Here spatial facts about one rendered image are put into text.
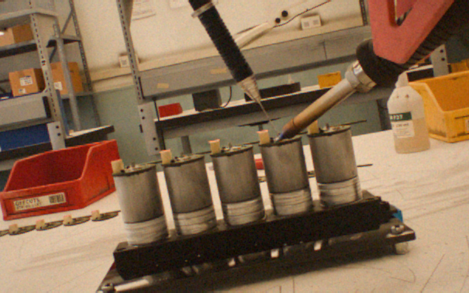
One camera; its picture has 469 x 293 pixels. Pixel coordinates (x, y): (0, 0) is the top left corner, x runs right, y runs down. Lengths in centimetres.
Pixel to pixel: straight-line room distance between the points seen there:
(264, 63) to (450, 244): 232
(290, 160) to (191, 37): 450
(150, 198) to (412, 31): 16
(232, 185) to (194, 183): 2
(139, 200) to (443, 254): 16
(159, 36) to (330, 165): 456
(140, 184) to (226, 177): 5
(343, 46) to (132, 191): 231
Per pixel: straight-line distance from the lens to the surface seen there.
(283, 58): 260
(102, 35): 499
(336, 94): 29
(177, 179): 32
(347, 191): 33
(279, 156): 32
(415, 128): 58
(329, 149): 33
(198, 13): 31
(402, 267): 29
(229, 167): 32
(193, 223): 33
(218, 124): 270
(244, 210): 33
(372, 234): 31
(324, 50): 260
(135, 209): 33
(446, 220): 35
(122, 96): 494
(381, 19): 26
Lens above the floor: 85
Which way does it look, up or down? 6 degrees down
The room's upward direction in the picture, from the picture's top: 11 degrees counter-clockwise
